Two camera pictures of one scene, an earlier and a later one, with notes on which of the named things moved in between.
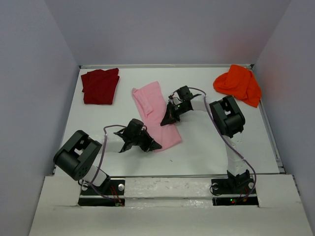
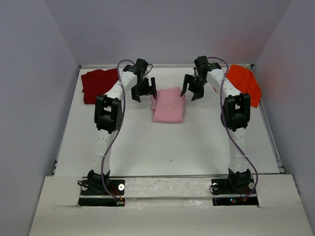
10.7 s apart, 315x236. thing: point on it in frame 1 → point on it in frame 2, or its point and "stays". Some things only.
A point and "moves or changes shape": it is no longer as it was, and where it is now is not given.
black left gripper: (146, 143) → (143, 89)
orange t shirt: (240, 81) stays
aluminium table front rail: (191, 175) stays
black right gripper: (173, 112) → (195, 86)
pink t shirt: (151, 104) moves or changes shape
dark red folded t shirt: (99, 86) stays
